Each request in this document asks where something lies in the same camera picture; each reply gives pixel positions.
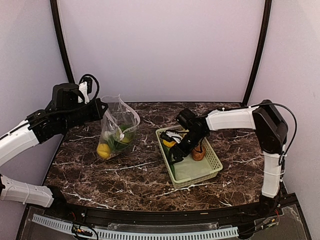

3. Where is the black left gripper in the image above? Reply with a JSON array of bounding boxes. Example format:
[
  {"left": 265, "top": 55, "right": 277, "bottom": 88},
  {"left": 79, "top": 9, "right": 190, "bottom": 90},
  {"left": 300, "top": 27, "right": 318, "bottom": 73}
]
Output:
[{"left": 61, "top": 97, "right": 108, "bottom": 131}]

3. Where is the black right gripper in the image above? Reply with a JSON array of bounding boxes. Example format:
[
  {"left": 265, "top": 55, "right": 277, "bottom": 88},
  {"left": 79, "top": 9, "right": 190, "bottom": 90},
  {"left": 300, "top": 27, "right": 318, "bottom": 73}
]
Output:
[{"left": 167, "top": 129, "right": 206, "bottom": 165}]

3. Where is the light green plastic basket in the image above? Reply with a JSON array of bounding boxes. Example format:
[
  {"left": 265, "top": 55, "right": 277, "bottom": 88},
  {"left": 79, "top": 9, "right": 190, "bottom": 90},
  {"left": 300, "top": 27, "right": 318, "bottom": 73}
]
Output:
[{"left": 155, "top": 125, "right": 223, "bottom": 189}]

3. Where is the clear dotted zip top bag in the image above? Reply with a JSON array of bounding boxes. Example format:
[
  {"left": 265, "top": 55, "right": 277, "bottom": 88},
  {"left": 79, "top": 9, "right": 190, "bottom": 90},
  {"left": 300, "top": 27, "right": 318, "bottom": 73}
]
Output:
[{"left": 96, "top": 95, "right": 141, "bottom": 160}]

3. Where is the yellow lemon toy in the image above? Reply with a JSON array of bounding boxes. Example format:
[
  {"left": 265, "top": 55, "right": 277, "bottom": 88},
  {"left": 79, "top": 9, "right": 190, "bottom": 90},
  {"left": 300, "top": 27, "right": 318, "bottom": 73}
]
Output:
[{"left": 96, "top": 143, "right": 111, "bottom": 159}]

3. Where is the green bok choy toy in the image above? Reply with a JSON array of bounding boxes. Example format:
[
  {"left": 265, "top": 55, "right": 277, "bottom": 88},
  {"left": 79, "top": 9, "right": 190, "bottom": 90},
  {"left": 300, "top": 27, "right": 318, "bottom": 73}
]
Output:
[{"left": 102, "top": 124, "right": 135, "bottom": 153}]

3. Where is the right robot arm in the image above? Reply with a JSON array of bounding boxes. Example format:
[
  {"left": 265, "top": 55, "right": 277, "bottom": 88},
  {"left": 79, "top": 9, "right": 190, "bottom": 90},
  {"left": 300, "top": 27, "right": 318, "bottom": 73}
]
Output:
[{"left": 168, "top": 100, "right": 288, "bottom": 217}]

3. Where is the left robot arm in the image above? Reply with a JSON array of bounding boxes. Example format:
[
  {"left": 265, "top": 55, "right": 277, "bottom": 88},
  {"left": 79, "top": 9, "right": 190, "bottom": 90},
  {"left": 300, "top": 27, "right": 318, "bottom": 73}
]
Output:
[{"left": 0, "top": 82, "right": 108, "bottom": 218}]

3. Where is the brown potato toy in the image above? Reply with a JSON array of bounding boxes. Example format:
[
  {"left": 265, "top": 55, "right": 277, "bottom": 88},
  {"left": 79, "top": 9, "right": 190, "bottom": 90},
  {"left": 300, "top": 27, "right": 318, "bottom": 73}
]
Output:
[{"left": 191, "top": 144, "right": 206, "bottom": 161}]

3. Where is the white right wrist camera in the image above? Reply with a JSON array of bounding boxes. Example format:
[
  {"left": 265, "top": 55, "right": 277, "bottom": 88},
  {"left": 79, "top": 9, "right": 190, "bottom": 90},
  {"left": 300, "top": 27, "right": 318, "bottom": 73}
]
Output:
[{"left": 160, "top": 130, "right": 187, "bottom": 144}]

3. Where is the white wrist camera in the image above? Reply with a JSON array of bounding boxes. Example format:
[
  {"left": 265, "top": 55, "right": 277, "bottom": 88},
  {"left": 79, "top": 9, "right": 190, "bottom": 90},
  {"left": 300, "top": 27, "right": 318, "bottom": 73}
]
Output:
[
  {"left": 78, "top": 78, "right": 93, "bottom": 104},
  {"left": 160, "top": 130, "right": 187, "bottom": 144}
]

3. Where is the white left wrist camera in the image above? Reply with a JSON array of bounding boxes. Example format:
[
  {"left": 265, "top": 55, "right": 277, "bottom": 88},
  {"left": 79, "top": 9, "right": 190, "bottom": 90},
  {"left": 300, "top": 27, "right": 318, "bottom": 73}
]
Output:
[{"left": 78, "top": 78, "right": 93, "bottom": 104}]

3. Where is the white slotted cable duct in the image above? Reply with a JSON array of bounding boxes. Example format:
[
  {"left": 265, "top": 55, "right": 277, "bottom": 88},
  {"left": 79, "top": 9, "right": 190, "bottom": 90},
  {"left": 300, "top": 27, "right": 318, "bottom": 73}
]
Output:
[{"left": 32, "top": 214, "right": 239, "bottom": 240}]

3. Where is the black front rail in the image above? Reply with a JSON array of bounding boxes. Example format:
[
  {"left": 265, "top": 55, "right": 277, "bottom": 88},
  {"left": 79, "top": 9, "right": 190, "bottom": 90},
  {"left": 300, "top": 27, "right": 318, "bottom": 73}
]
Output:
[{"left": 44, "top": 203, "right": 276, "bottom": 226}]

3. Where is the left black frame post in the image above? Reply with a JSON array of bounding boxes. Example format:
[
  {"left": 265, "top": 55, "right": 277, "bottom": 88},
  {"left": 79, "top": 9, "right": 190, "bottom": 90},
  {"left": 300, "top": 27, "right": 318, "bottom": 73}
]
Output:
[{"left": 49, "top": 0, "right": 75, "bottom": 83}]

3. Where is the black frame post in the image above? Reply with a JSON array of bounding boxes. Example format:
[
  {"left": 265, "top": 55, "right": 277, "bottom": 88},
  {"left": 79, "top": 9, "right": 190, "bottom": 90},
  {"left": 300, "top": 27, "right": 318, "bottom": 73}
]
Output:
[
  {"left": 49, "top": 0, "right": 75, "bottom": 83},
  {"left": 241, "top": 0, "right": 272, "bottom": 106}
]

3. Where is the right black frame post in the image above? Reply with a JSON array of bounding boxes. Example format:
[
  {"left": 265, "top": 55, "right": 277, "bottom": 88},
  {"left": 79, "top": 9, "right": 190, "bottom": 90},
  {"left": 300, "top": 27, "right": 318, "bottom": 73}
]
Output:
[{"left": 241, "top": 0, "right": 272, "bottom": 106}]

